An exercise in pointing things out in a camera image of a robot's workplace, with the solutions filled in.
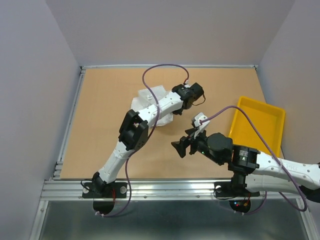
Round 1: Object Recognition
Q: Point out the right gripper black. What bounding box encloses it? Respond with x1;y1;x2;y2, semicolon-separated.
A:
170;126;224;166

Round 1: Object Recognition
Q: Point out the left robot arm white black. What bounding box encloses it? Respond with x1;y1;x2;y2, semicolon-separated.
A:
91;83;204;197

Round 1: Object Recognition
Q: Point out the white long sleeve shirt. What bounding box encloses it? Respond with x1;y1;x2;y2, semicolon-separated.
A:
129;84;175;128

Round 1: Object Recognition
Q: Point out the purple cable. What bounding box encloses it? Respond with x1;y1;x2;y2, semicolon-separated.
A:
199;106;308;216
93;64;190;218

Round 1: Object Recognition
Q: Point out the yellow plastic tray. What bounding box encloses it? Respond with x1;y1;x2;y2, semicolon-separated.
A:
228;96;286;157

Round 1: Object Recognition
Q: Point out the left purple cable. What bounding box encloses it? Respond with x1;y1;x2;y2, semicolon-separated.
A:
93;64;190;218

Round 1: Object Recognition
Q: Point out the aluminium mounting rail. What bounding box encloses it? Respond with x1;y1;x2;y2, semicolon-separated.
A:
41;177;308;201

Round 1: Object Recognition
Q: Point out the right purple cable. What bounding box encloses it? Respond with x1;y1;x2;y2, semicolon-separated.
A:
199;106;308;216

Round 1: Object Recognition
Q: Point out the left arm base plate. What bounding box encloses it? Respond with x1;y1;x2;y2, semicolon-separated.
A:
80;179;128;218

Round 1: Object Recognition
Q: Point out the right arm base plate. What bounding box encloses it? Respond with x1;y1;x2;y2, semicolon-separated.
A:
213;181;267;216

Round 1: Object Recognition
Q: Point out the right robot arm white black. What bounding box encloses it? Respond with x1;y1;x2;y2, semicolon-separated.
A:
171;128;320;203

